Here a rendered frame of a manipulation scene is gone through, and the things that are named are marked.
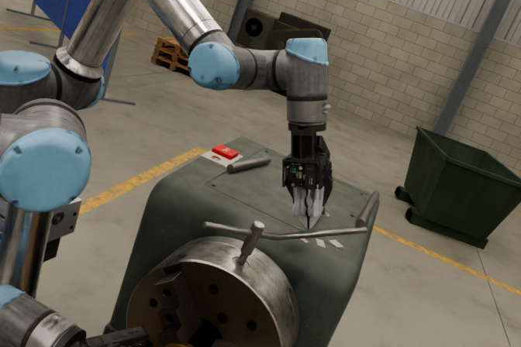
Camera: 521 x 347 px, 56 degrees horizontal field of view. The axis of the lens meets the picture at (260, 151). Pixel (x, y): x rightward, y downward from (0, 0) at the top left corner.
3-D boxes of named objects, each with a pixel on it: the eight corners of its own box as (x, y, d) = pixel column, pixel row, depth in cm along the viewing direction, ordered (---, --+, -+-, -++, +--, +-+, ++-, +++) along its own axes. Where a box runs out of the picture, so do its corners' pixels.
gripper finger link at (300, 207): (287, 235, 94) (287, 188, 92) (295, 225, 99) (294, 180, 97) (303, 236, 93) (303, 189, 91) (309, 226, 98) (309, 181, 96)
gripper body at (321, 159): (281, 190, 90) (280, 125, 88) (292, 179, 98) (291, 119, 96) (322, 194, 88) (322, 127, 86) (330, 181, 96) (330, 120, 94)
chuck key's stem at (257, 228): (231, 279, 89) (256, 226, 85) (227, 270, 91) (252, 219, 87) (241, 280, 90) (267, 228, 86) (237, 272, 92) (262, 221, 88)
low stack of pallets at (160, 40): (177, 58, 958) (184, 36, 945) (216, 73, 946) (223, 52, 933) (148, 60, 839) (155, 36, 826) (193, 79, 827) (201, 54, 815)
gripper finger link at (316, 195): (303, 236, 93) (303, 189, 91) (309, 226, 98) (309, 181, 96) (319, 238, 92) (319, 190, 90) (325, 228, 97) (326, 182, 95)
